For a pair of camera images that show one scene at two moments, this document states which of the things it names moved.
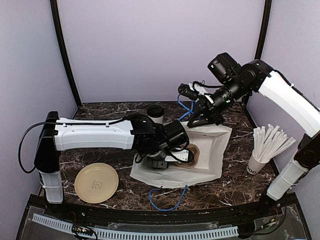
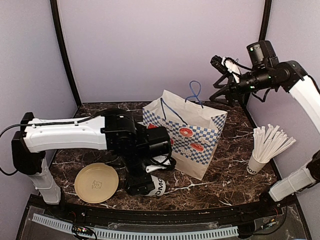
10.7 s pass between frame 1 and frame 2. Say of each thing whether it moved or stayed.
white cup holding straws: stayed
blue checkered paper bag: moved
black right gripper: moved
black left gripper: moved
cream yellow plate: stayed
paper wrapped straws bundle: stayed
